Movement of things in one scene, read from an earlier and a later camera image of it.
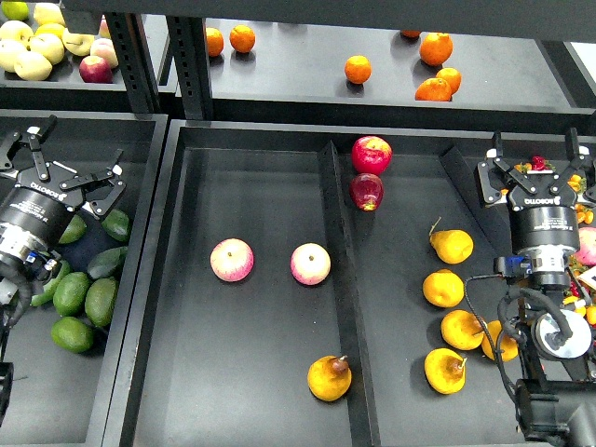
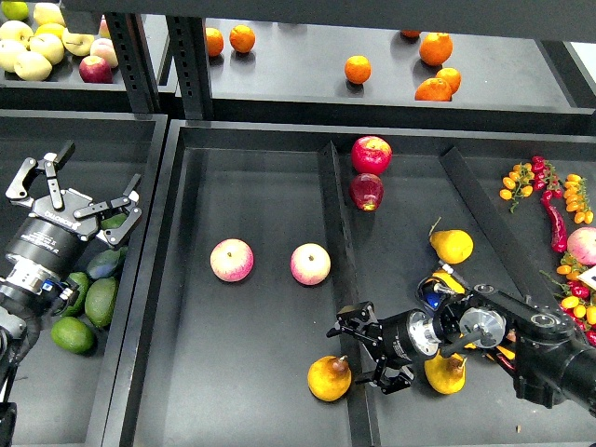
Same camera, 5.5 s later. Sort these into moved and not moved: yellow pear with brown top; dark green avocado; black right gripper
Moved: black right gripper
Not moved: dark green avocado; yellow pear with brown top
